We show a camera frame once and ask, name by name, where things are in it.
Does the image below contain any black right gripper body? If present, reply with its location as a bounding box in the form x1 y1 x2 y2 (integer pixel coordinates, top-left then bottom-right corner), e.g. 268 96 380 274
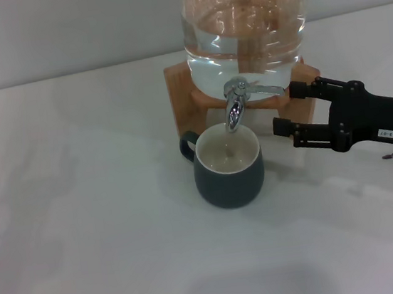
323 75 393 159

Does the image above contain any dark ceramic mug white inside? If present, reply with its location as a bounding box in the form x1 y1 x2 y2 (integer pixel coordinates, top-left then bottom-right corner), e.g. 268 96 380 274
177 118 269 214

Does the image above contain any chrome faucet tap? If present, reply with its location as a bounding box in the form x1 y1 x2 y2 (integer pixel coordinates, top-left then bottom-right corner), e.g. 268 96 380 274
219 70 290 134

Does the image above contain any clear glass water dispenser jar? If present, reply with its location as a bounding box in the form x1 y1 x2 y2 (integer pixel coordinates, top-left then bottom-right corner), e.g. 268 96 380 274
177 0 318 109

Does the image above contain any light wooden dispenser stand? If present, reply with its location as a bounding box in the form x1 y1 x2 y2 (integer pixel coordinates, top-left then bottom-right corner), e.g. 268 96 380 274
162 45 328 157

